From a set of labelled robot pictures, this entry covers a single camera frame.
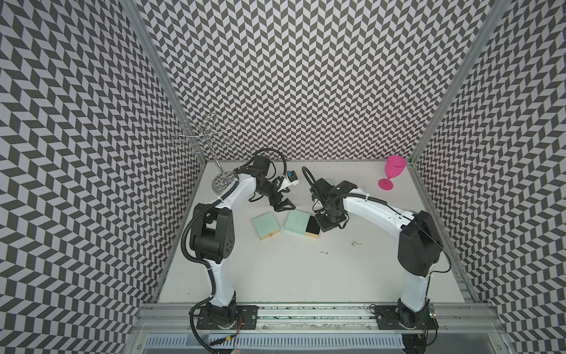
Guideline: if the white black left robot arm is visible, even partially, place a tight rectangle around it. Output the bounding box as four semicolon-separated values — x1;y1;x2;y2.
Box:
181;147;297;329

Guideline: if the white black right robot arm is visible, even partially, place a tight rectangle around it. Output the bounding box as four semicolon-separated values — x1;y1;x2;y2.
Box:
309;178;444;329

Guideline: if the silver metal jewelry stand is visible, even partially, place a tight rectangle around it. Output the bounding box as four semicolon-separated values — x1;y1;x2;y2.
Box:
172;113;236;195

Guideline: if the pink plastic goblet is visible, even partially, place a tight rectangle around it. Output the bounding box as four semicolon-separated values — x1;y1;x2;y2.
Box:
378;155;407;190

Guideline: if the black corrugated left cable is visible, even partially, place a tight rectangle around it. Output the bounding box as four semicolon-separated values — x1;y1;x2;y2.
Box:
249;147;288;178

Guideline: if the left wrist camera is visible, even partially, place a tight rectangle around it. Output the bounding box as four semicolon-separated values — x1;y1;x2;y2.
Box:
279;171;299;191

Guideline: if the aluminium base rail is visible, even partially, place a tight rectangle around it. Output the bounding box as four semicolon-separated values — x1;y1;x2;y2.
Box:
130;302;505;333

